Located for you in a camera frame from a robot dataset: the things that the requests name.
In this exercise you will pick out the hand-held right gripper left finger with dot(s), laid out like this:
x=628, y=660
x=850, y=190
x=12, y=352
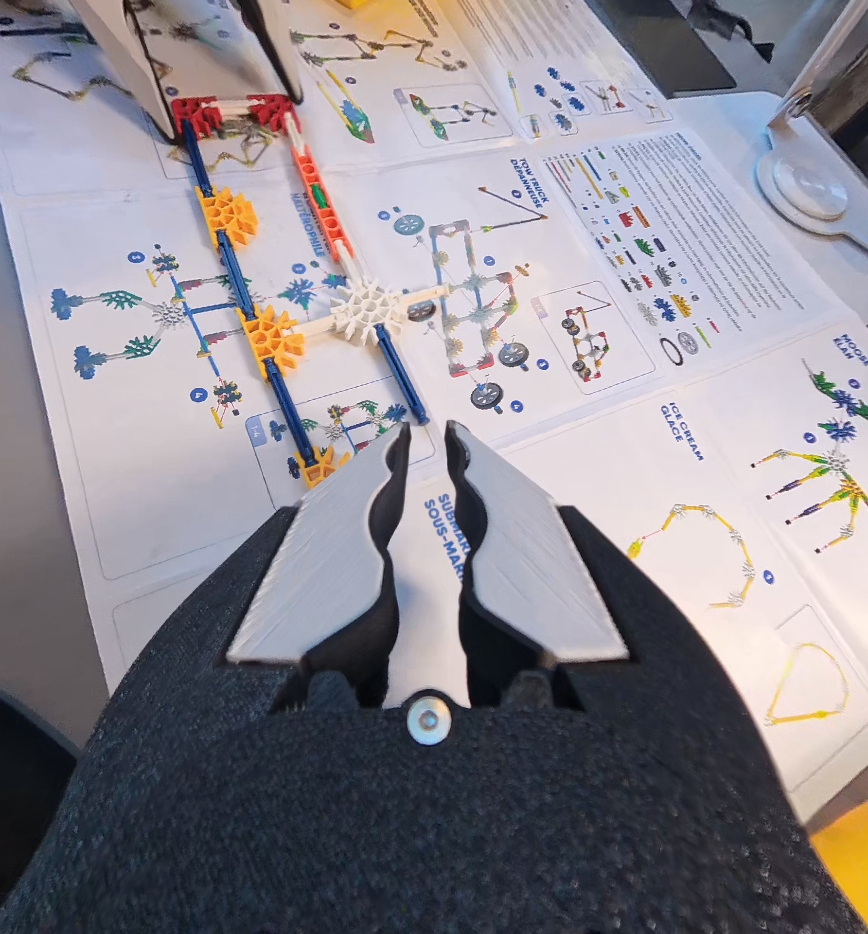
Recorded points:
x=317, y=584

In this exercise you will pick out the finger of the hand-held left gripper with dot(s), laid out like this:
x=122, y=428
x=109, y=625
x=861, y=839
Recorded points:
x=277, y=36
x=113, y=36

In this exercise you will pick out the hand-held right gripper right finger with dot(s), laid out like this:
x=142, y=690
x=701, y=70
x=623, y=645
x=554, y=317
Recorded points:
x=543, y=584

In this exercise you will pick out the red toy connector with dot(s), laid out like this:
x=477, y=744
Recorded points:
x=193, y=117
x=273, y=109

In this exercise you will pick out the white toy rod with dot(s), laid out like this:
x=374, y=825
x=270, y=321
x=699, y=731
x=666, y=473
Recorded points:
x=233, y=109
x=346, y=263
x=426, y=295
x=294, y=138
x=317, y=325

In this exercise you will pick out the yellow toy connector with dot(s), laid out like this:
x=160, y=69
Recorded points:
x=321, y=465
x=226, y=215
x=270, y=339

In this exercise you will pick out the blue toy rod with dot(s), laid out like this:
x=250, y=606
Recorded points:
x=197, y=160
x=401, y=372
x=291, y=412
x=235, y=274

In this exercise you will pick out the green toy clip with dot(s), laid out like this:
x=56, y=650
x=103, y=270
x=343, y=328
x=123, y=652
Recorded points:
x=319, y=195

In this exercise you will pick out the orange toy bar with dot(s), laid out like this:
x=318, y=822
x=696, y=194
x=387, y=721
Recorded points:
x=331, y=222

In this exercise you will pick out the white snowflake connector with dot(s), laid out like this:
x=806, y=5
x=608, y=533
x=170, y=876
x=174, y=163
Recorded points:
x=368, y=310

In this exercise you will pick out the white instruction sheet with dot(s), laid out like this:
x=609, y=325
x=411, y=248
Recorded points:
x=623, y=474

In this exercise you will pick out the dark rounded object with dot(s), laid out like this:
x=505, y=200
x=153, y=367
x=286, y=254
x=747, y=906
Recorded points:
x=11, y=802

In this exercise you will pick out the white document stand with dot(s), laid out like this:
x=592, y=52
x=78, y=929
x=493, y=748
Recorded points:
x=806, y=182

